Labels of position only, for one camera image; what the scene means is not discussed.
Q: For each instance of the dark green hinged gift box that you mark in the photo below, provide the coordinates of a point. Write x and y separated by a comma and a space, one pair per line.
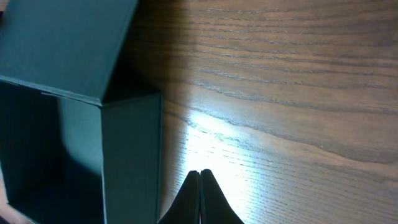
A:
80, 129

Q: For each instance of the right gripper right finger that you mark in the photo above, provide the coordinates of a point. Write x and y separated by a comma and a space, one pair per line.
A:
214, 207

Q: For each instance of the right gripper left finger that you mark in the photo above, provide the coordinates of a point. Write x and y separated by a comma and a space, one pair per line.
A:
185, 207

